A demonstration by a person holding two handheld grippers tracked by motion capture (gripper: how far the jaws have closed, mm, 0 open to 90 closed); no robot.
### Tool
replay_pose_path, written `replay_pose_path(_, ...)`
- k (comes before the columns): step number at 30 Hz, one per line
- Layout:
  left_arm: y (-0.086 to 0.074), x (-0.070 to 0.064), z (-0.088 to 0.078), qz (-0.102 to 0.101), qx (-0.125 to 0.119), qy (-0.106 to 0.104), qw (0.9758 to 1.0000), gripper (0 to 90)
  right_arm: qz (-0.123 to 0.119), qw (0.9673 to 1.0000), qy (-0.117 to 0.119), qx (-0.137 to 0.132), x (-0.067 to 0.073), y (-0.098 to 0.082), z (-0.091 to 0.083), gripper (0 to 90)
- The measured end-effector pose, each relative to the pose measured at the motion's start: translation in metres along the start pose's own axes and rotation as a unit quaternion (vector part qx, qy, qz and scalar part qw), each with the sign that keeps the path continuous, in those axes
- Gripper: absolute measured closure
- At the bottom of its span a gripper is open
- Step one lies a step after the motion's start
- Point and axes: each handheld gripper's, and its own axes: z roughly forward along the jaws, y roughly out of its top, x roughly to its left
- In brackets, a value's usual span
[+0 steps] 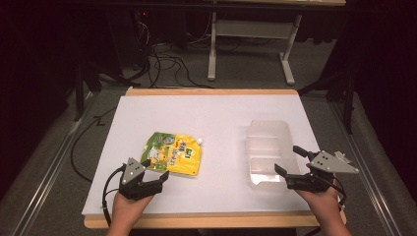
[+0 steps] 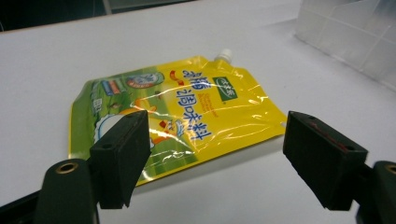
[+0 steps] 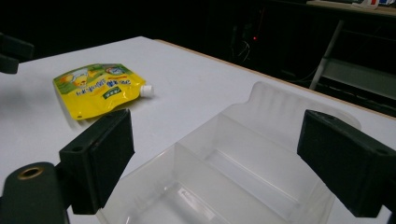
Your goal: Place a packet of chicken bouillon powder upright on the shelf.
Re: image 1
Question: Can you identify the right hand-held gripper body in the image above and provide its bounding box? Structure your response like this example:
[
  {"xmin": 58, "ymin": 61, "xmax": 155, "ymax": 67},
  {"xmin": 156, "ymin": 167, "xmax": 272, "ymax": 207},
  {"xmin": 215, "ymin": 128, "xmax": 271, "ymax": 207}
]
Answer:
[{"xmin": 284, "ymin": 149, "xmax": 360, "ymax": 194}]

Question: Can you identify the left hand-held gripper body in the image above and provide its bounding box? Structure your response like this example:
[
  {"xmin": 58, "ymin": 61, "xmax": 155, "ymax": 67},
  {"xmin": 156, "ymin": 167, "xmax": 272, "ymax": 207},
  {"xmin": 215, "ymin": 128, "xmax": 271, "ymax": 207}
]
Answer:
[{"xmin": 118, "ymin": 157, "xmax": 164, "ymax": 202}]

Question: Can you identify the yellow green spout pouch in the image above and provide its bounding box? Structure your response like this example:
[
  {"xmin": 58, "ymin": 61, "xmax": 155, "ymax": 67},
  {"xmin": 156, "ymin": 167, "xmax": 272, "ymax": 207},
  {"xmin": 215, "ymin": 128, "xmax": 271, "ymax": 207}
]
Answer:
[{"xmin": 140, "ymin": 131, "xmax": 205, "ymax": 178}]

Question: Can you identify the clear plastic container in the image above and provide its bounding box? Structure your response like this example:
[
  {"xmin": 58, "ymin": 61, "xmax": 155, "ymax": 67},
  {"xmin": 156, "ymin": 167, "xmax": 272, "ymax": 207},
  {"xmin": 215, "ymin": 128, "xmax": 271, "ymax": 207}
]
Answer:
[{"xmin": 245, "ymin": 119, "xmax": 302, "ymax": 192}]

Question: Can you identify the person's left hand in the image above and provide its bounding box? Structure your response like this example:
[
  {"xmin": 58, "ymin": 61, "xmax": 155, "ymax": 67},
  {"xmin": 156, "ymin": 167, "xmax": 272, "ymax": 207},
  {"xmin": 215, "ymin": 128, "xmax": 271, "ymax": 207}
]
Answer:
[{"xmin": 110, "ymin": 192, "xmax": 154, "ymax": 230}]

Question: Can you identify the person's right hand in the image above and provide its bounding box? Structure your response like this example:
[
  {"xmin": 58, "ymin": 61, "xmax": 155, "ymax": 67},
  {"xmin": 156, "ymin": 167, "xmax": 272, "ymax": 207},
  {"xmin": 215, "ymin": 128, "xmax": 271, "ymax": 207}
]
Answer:
[{"xmin": 294, "ymin": 162, "xmax": 346, "ymax": 228}]

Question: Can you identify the black metal stand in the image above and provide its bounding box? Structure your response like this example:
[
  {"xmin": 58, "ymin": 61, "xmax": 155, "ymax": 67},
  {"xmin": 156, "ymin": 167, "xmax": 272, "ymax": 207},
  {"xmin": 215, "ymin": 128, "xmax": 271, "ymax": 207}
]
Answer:
[
  {"xmin": 297, "ymin": 64, "xmax": 359, "ymax": 136},
  {"xmin": 73, "ymin": 58, "xmax": 103, "ymax": 123}
]

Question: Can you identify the white table mat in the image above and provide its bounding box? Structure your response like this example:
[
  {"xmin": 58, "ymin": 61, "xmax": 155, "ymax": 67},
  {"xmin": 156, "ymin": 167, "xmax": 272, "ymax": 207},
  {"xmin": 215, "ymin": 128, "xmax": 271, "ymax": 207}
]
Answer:
[{"xmin": 81, "ymin": 94, "xmax": 322, "ymax": 217}]

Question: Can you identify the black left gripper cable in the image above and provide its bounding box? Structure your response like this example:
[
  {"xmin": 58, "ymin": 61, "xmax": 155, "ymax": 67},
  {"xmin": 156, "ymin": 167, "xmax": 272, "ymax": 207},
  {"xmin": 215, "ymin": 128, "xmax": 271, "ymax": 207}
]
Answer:
[{"xmin": 100, "ymin": 164, "xmax": 128, "ymax": 227}]

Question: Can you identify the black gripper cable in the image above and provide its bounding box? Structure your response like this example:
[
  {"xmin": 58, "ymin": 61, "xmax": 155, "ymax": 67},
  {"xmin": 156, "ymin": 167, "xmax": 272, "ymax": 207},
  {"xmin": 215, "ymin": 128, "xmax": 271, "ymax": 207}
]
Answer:
[
  {"xmin": 100, "ymin": 164, "xmax": 128, "ymax": 227},
  {"xmin": 328, "ymin": 178, "xmax": 348, "ymax": 211}
]

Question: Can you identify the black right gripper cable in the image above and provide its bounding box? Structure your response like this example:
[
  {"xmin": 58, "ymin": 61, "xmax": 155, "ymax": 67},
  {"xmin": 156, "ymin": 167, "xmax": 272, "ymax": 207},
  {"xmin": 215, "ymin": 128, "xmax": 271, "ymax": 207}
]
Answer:
[{"xmin": 328, "ymin": 178, "xmax": 348, "ymax": 211}]

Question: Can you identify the metal floor rail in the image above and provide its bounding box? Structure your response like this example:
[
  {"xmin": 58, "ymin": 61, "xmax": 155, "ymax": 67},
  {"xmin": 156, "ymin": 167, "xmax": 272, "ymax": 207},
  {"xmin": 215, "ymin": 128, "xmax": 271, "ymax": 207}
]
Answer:
[
  {"xmin": 328, "ymin": 101, "xmax": 408, "ymax": 236},
  {"xmin": 9, "ymin": 91, "xmax": 100, "ymax": 236}
]

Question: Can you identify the black floor cable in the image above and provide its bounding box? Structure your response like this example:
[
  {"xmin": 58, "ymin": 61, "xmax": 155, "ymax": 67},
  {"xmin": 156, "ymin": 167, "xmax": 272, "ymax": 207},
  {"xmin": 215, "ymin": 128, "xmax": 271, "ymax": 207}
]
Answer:
[{"xmin": 70, "ymin": 105, "xmax": 118, "ymax": 183}]

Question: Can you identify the tangle of black cables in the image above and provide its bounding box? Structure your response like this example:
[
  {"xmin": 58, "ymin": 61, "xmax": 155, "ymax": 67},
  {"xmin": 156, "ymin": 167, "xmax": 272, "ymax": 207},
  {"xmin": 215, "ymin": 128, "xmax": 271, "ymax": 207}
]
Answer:
[{"xmin": 131, "ymin": 9, "xmax": 214, "ymax": 89}]

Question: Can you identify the white metal desk frame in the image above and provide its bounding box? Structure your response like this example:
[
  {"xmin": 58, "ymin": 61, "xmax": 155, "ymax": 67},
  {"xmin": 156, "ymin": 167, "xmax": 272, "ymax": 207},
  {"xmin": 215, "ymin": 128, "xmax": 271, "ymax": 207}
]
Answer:
[{"xmin": 207, "ymin": 0, "xmax": 347, "ymax": 88}]

